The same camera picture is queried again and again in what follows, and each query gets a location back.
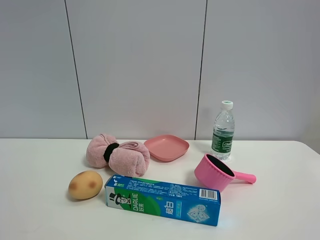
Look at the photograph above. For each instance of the clear water bottle green label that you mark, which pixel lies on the clear water bottle green label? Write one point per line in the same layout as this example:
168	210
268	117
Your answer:
223	132

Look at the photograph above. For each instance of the pink square plate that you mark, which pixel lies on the pink square plate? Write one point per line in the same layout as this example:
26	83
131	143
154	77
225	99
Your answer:
167	148

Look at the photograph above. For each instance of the pink rolled towel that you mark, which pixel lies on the pink rolled towel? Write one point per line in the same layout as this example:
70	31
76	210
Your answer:
130	158

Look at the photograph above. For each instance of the pink toy saucepan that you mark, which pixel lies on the pink toy saucepan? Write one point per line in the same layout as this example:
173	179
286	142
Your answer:
214	174

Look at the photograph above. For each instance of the Darlie toothpaste box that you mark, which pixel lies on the Darlie toothpaste box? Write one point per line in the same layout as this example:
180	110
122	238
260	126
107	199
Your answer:
164	199

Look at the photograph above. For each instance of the brown potato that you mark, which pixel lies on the brown potato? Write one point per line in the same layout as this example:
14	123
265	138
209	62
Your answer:
85	185

